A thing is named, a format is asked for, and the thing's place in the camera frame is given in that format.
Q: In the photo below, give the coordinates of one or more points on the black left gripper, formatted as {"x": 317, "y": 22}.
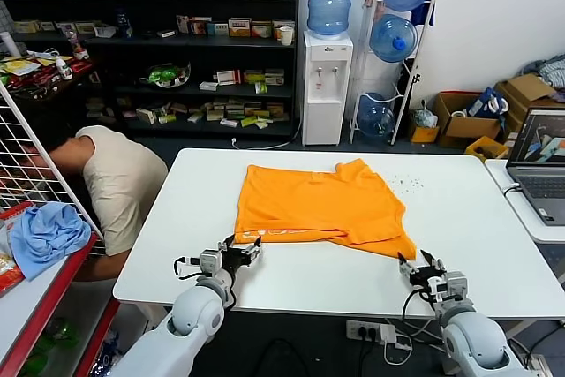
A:
{"x": 236, "y": 258}

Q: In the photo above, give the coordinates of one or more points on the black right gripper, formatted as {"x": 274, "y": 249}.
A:
{"x": 424, "y": 277}

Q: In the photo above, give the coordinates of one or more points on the orange t-shirt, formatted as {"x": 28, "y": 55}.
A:
{"x": 318, "y": 205}

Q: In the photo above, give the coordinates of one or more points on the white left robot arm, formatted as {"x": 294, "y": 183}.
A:
{"x": 194, "y": 311}

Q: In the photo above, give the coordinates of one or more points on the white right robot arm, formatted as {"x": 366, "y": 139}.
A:
{"x": 472, "y": 341}

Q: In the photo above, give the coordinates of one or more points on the pile of grey clothes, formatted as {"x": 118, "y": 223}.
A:
{"x": 547, "y": 70}

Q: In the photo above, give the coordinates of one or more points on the scattered small grey crumbs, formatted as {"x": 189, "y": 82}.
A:
{"x": 406, "y": 183}

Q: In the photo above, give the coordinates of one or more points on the white power strip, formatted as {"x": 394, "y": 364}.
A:
{"x": 362, "y": 329}

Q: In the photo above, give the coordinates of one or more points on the small yellow box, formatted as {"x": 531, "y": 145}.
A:
{"x": 424, "y": 134}

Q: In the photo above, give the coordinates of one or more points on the yellow plastic crate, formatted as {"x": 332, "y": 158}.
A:
{"x": 485, "y": 147}

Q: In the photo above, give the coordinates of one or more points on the person in light sleeveless shirt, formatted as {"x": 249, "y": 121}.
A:
{"x": 115, "y": 174}

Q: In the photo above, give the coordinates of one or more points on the grey laptop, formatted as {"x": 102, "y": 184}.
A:
{"x": 536, "y": 174}

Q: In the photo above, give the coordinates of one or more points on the crumpled clear plastic bag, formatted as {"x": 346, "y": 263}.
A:
{"x": 424, "y": 117}

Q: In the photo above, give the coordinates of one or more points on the open cardboard box red rim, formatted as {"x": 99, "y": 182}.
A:
{"x": 474, "y": 127}

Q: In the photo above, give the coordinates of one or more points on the tape roll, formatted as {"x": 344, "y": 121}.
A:
{"x": 457, "y": 114}

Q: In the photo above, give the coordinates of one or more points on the small green white box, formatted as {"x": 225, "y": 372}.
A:
{"x": 261, "y": 88}

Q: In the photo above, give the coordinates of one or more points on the flat white medicine box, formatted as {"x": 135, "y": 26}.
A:
{"x": 166, "y": 33}
{"x": 208, "y": 85}

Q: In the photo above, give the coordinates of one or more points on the white red medicine box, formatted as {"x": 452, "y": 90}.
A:
{"x": 228, "y": 77}

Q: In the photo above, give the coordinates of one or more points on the white water dispenser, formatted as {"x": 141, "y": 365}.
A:
{"x": 326, "y": 94}

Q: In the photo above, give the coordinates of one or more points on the black stand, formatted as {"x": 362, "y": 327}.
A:
{"x": 409, "y": 81}

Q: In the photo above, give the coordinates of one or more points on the silver bowl with green packets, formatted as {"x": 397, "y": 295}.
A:
{"x": 165, "y": 74}

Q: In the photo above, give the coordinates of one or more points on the light blue cloth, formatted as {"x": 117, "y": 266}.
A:
{"x": 48, "y": 236}

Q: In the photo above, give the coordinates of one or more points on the white metal jug rack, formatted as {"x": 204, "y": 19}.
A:
{"x": 412, "y": 72}

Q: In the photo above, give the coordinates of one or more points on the black shelf unit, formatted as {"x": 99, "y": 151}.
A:
{"x": 198, "y": 52}

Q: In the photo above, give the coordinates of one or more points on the large brown cardboard box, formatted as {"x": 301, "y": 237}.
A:
{"x": 525, "y": 90}

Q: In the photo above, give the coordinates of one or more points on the red edged white cart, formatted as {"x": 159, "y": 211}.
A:
{"x": 39, "y": 306}

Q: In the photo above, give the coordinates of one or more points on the white paper cup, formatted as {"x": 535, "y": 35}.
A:
{"x": 286, "y": 36}

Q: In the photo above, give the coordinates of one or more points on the white blue medicine box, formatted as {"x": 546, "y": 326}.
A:
{"x": 218, "y": 29}

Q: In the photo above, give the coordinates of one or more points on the white orange medicine box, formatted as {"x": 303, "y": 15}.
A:
{"x": 199, "y": 27}

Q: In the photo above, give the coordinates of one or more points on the red snack packet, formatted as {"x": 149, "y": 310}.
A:
{"x": 9, "y": 275}

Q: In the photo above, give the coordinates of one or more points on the white bottle green label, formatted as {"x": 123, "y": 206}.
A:
{"x": 64, "y": 69}

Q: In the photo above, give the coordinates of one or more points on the dark blue bottle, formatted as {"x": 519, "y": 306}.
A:
{"x": 123, "y": 24}

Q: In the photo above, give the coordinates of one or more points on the dark blue hanging cloth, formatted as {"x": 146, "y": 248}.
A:
{"x": 424, "y": 12}

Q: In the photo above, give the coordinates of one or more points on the open white carton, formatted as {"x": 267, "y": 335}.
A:
{"x": 105, "y": 31}

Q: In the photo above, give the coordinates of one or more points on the dark cluttered desk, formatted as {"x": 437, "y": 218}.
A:
{"x": 39, "y": 83}

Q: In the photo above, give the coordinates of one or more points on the clear bottle pink label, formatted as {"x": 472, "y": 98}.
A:
{"x": 75, "y": 39}

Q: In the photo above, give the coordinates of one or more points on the yellow packet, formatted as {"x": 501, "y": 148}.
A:
{"x": 17, "y": 66}

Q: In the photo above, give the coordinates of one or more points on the white paper roll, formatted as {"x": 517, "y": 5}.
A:
{"x": 7, "y": 43}

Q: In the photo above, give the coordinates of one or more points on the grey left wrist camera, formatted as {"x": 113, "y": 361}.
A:
{"x": 209, "y": 261}

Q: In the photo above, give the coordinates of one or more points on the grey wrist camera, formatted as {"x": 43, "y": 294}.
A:
{"x": 452, "y": 286}
{"x": 209, "y": 261}

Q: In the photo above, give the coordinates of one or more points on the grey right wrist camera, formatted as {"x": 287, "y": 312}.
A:
{"x": 452, "y": 286}

